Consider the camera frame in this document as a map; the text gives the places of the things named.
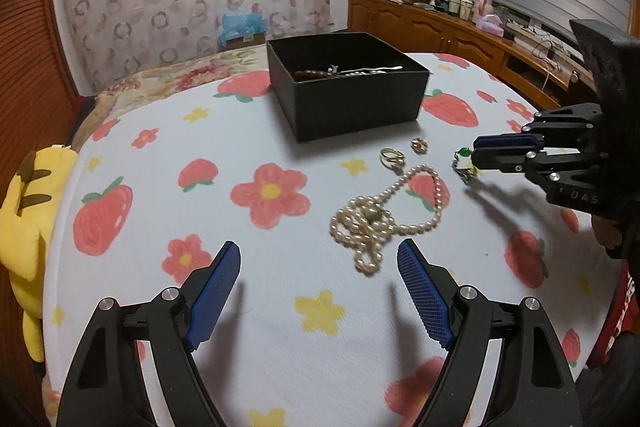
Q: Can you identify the silver crystal jewelry piece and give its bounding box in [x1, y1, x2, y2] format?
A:
[326, 66, 402, 77]

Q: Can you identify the pink figurine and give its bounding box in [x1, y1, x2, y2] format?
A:
[473, 0, 495, 22]

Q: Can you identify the wooden slatted wardrobe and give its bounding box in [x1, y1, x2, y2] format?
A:
[0, 0, 79, 191]

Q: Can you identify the white pearl necklace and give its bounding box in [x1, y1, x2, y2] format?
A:
[328, 162, 450, 277]

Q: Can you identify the long wooden cabinet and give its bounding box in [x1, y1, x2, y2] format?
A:
[347, 0, 597, 109]

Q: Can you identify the yellow plush toy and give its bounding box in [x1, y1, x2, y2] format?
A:
[1, 145, 77, 363]

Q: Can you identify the strawberry print tablecloth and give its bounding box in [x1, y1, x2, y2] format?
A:
[43, 53, 631, 426]

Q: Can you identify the black open jewelry box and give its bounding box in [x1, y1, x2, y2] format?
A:
[267, 31, 431, 142]

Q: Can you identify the green stone silver chain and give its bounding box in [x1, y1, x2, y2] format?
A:
[451, 147, 482, 186]

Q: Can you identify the floral bed quilt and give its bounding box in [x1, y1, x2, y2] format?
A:
[68, 44, 268, 152]

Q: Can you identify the gold pearl ring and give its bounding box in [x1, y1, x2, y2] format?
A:
[378, 146, 407, 172]

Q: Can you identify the blue bag on box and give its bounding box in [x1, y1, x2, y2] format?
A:
[218, 13, 267, 50]

